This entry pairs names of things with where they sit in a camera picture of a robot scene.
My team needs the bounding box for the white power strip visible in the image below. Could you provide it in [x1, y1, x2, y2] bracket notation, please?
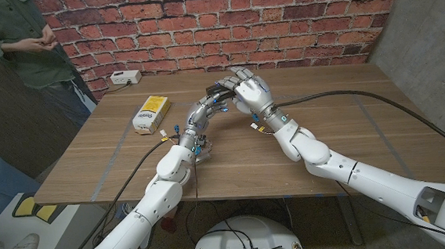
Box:
[109, 69, 143, 87]

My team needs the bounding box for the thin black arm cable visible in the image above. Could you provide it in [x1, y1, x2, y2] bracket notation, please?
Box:
[335, 173, 445, 249]
[142, 159, 203, 249]

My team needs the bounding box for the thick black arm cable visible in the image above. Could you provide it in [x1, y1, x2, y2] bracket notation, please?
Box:
[60, 137, 185, 249]
[273, 82, 445, 175]

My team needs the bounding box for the black stapler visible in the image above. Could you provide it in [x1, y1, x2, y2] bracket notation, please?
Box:
[204, 82, 237, 103]

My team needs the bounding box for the printed red brick backdrop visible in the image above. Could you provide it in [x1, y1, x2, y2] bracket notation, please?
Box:
[31, 0, 417, 106]

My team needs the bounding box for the dark grey door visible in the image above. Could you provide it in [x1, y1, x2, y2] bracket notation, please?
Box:
[0, 52, 84, 180]

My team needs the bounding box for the green-shirted person right hand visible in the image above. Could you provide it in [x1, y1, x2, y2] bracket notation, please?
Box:
[18, 35, 60, 54]

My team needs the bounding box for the white and yellow floor base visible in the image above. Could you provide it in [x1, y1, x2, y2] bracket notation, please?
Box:
[0, 186, 110, 249]

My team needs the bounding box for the black power strip cord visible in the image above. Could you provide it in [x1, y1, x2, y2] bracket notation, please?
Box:
[103, 81, 132, 95]

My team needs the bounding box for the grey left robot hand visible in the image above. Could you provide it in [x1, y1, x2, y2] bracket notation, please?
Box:
[175, 90, 233, 152]

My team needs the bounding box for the red and white floor item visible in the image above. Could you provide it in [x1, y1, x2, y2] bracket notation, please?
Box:
[159, 205, 180, 235]

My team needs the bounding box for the silver metal bracket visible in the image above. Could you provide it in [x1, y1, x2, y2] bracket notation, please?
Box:
[194, 135, 214, 164]

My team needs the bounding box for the grey table leg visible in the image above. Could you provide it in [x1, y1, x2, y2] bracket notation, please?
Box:
[335, 193, 364, 247]
[138, 223, 156, 249]

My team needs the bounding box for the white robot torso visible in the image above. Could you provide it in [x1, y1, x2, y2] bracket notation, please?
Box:
[189, 211, 306, 249]

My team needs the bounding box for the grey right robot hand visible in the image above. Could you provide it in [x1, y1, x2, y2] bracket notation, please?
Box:
[215, 62, 291, 137]

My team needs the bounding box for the green-shirted person right forearm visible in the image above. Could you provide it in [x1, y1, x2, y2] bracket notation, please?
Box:
[0, 39, 22, 53]

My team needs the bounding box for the yellow and white package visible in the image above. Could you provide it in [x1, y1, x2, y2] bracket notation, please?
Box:
[130, 94, 174, 136]

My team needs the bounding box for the green-shirted person left hand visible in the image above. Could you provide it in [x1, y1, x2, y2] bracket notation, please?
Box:
[40, 23, 58, 45]

